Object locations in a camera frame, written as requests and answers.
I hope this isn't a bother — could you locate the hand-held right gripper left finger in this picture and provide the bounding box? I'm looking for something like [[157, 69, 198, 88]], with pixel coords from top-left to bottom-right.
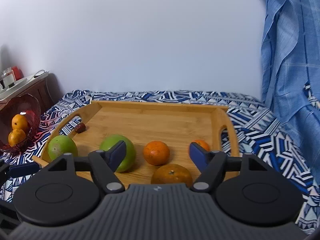
[[47, 140, 127, 194]]

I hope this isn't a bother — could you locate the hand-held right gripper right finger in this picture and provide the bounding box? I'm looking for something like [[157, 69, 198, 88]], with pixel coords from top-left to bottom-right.
[[189, 141, 270, 193]]

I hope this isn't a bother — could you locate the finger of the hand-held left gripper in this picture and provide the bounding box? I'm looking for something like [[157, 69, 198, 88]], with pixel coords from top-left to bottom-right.
[[0, 159, 42, 181]]

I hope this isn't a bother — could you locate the small orange tangerine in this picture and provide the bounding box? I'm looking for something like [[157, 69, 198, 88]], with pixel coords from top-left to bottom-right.
[[191, 139, 210, 153], [143, 141, 170, 166]]

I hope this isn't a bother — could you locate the smooth green apple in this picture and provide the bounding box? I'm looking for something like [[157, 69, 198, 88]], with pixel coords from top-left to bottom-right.
[[99, 134, 137, 173]]

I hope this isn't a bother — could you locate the brownish large orange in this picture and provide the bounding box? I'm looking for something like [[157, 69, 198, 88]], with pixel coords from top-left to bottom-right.
[[151, 164, 193, 186]]

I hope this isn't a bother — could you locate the blotchy green apple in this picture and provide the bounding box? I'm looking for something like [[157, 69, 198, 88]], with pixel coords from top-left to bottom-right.
[[47, 135, 78, 162]]

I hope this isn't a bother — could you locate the wooden tray with handles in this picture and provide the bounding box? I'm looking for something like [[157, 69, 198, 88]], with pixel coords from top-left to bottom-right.
[[32, 100, 240, 189]]

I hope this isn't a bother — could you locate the yellow-orange citrus fruit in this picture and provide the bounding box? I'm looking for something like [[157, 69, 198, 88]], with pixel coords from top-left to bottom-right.
[[8, 128, 27, 147], [11, 114, 29, 133]]

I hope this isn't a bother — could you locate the red glass bowl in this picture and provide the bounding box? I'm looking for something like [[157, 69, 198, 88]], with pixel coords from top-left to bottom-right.
[[0, 93, 41, 153]]

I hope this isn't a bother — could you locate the blue white patterned tablecloth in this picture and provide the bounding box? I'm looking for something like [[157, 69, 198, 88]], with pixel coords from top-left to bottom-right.
[[0, 89, 320, 236]]

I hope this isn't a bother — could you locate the wooden cabinet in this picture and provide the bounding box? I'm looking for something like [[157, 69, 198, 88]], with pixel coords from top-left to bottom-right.
[[0, 73, 58, 112]]

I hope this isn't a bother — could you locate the glass jar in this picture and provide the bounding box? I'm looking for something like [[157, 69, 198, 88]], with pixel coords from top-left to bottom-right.
[[2, 67, 16, 88]]

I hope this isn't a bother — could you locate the red container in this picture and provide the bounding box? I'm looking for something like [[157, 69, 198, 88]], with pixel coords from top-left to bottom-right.
[[11, 66, 24, 81]]

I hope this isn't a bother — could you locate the blue checked cloth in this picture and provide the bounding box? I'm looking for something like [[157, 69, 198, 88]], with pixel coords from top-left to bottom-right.
[[257, 0, 320, 162]]

